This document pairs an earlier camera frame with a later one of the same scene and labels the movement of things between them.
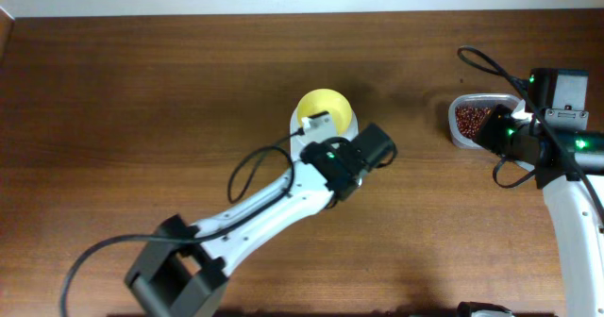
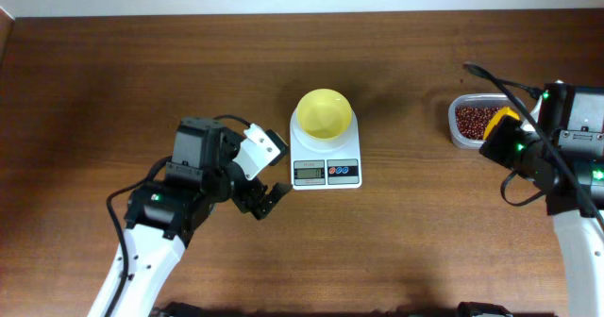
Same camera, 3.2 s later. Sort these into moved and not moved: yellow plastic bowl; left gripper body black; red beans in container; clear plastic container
Moved: left gripper body black
Not moved: yellow plastic bowl; red beans in container; clear plastic container
